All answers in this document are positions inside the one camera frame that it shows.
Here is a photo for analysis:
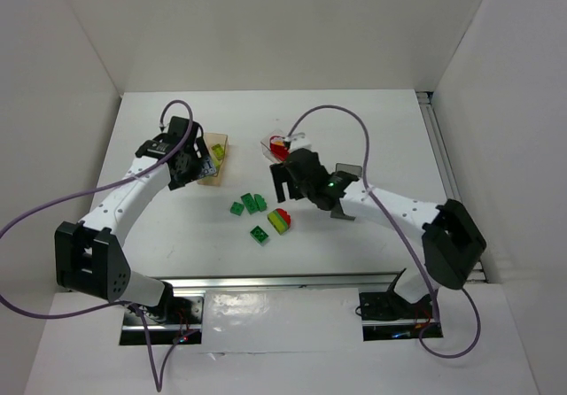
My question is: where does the lime 2x2 lego brick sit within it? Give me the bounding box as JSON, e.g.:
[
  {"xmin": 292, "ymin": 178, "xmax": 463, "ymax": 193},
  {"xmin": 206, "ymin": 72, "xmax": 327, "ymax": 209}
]
[{"xmin": 212, "ymin": 143, "xmax": 225, "ymax": 160}]

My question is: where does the dark green 2x4 lego brick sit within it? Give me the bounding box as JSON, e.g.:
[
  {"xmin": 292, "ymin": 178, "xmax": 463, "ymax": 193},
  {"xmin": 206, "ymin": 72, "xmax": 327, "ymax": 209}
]
[{"xmin": 241, "ymin": 193, "xmax": 259, "ymax": 214}]

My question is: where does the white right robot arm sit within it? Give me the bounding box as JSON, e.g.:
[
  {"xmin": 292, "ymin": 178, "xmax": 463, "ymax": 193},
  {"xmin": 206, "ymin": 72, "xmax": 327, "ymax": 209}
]
[{"xmin": 270, "ymin": 149, "xmax": 486, "ymax": 292}]

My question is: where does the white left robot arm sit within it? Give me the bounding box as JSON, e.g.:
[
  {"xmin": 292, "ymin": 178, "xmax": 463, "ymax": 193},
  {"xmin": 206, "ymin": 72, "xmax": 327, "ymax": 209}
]
[{"xmin": 54, "ymin": 116, "xmax": 214, "ymax": 322}]

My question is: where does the grey translucent plastic container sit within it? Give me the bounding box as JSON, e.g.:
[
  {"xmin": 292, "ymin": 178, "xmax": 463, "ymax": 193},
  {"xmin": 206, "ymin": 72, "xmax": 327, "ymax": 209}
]
[{"xmin": 330, "ymin": 162, "xmax": 364, "ymax": 223}]

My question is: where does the tan translucent plastic container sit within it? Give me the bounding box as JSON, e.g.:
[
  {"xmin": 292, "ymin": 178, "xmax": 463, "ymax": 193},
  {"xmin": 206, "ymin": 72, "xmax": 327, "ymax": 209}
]
[{"xmin": 198, "ymin": 133, "xmax": 229, "ymax": 187}]

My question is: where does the clear plastic container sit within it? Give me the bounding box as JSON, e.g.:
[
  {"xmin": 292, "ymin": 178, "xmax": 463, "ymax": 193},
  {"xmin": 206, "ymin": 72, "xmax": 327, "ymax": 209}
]
[{"xmin": 260, "ymin": 129, "xmax": 312, "ymax": 164}]

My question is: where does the dark green 2x2 lego brick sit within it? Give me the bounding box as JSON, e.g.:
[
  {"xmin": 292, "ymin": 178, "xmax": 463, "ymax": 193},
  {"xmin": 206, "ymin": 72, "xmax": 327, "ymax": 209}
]
[{"xmin": 229, "ymin": 202, "xmax": 245, "ymax": 216}]

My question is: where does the dark green printed lego brick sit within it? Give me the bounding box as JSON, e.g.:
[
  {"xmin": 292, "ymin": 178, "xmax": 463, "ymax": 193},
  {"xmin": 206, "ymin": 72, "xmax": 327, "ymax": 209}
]
[{"xmin": 250, "ymin": 226, "xmax": 269, "ymax": 245}]

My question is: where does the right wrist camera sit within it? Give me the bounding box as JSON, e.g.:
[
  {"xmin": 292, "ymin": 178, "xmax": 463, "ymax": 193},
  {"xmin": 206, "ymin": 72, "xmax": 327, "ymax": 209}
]
[{"xmin": 284, "ymin": 133, "xmax": 312, "ymax": 153}]

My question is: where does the aluminium mounting rail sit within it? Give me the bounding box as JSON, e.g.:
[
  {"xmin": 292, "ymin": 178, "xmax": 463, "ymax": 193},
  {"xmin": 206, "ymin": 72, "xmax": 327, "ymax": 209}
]
[{"xmin": 159, "ymin": 273, "xmax": 398, "ymax": 296}]

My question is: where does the aluminium side rail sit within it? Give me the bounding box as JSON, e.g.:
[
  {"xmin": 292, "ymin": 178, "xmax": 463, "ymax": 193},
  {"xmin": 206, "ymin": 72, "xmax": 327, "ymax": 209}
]
[{"xmin": 416, "ymin": 91, "xmax": 489, "ymax": 283}]

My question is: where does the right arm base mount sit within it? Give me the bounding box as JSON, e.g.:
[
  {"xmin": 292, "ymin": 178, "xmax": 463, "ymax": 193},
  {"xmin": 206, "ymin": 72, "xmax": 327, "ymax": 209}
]
[{"xmin": 354, "ymin": 269, "xmax": 443, "ymax": 341}]

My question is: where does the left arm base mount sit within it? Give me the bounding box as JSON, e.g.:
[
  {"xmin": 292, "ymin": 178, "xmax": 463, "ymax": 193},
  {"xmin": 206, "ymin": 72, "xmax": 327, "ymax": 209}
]
[{"xmin": 119, "ymin": 292, "xmax": 205, "ymax": 346}]

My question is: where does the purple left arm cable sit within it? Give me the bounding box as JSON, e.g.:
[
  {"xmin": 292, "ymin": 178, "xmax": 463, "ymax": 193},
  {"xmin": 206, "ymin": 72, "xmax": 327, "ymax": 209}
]
[{"xmin": 0, "ymin": 99, "xmax": 196, "ymax": 392}]

